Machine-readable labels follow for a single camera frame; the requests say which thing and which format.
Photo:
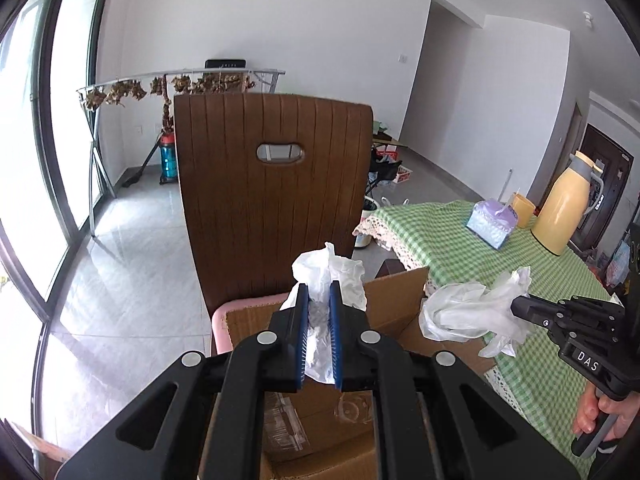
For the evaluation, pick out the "row of dried plants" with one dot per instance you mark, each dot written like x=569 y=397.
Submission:
x=120 y=92

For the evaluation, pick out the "black window frame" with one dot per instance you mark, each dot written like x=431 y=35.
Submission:
x=47 y=110

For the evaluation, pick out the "metal drying rack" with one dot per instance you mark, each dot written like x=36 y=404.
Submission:
x=93 y=185

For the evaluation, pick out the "white pot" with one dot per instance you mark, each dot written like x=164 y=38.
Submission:
x=370 y=208

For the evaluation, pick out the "person's right hand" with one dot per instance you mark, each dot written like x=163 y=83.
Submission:
x=625 y=420

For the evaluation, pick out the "pink seat cushion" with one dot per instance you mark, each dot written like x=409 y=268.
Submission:
x=220 y=330

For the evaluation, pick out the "brown cardboard box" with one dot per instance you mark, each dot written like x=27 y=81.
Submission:
x=390 y=305

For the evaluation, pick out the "green checkered tablecloth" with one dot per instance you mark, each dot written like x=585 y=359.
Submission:
x=450 y=240

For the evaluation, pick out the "red and white box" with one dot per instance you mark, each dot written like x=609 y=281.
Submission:
x=387 y=150

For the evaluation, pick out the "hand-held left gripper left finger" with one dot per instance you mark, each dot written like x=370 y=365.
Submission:
x=301 y=340

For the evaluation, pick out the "brown wooden chair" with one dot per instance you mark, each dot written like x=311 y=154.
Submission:
x=240 y=200

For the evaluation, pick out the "white wall fixture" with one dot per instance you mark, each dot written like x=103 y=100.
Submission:
x=588 y=18

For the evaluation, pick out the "small printed carton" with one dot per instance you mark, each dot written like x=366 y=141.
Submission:
x=403 y=175

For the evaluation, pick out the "flat cardboard carton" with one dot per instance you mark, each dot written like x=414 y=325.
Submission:
x=40 y=445

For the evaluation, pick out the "person's right forearm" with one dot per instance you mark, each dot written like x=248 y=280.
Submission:
x=620 y=462

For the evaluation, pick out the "purple tissue pack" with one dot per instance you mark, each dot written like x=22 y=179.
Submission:
x=487 y=222

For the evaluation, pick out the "blue and red vacuum cleaner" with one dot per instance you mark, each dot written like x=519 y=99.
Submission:
x=169 y=157

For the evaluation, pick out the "black wall device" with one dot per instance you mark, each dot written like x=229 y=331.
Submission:
x=225 y=63

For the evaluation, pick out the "black folding stool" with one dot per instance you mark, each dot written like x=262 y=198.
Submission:
x=385 y=170

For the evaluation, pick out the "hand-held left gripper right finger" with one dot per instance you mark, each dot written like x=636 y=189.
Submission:
x=336 y=340

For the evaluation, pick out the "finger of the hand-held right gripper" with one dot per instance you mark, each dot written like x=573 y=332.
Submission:
x=530 y=310

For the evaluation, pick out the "blue plastic bag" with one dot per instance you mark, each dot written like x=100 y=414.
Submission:
x=617 y=265

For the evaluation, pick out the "white plastic glove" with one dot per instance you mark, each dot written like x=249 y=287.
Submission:
x=460 y=310

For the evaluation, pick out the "black broom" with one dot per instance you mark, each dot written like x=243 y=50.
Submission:
x=132 y=177

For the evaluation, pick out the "yellow plastic cup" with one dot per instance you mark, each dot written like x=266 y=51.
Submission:
x=524 y=210

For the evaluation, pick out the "white plastic wrap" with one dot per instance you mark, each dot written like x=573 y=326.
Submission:
x=330 y=265

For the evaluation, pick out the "yellow thermos jug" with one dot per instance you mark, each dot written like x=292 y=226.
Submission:
x=560 y=210

